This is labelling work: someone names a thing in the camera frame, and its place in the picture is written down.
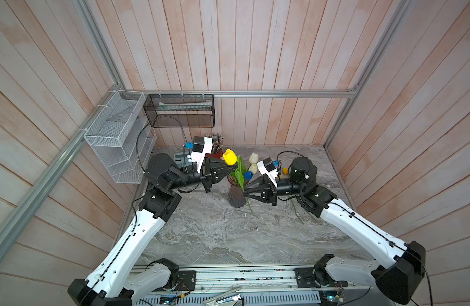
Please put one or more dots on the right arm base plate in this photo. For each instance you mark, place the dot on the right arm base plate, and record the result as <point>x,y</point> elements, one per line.
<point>316,278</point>

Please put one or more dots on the black wire mesh basket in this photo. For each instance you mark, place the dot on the black wire mesh basket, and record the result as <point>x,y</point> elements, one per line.
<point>180,110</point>

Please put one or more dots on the bundle of pencils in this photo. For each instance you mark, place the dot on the bundle of pencils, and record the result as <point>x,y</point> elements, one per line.
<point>217,141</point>

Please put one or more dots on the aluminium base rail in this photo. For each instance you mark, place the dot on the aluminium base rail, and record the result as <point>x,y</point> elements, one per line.
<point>242,279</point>

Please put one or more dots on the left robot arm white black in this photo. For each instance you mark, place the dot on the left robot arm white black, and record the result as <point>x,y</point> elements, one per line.
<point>156,207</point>

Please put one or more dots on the white tulip lower right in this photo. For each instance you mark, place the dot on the white tulip lower right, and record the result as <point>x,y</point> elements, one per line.
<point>253,168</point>

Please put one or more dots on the blue tulip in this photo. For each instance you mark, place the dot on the blue tulip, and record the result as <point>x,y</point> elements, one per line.
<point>248,175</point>

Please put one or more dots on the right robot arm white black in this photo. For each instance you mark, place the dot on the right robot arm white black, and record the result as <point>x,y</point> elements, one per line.
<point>396,269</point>

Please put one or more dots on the grey calculator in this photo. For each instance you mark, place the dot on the grey calculator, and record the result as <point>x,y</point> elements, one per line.
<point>182,159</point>

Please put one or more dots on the dark red ribbed glass vase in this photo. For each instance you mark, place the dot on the dark red ribbed glass vase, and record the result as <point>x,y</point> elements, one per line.
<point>235,195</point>

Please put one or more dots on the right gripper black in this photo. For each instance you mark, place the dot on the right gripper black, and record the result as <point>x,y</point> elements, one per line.
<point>268,190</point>

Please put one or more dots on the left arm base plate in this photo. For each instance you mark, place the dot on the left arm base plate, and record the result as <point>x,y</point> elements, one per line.
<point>184,280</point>

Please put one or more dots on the red metal pencil bucket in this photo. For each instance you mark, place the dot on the red metal pencil bucket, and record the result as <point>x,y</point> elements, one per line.
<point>217,154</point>

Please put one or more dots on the white tulip tall right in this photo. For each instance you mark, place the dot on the white tulip tall right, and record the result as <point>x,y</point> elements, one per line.
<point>254,158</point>

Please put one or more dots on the yellow tulip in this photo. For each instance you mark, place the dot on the yellow tulip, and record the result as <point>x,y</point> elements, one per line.
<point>230,158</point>
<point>296,212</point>

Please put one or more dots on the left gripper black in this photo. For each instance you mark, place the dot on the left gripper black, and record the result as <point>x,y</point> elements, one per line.
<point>215,170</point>

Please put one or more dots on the white wire mesh shelf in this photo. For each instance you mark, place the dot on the white wire mesh shelf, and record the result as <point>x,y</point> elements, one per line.
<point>121,137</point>

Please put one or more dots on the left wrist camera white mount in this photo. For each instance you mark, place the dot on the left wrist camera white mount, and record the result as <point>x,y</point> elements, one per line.
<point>200,147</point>

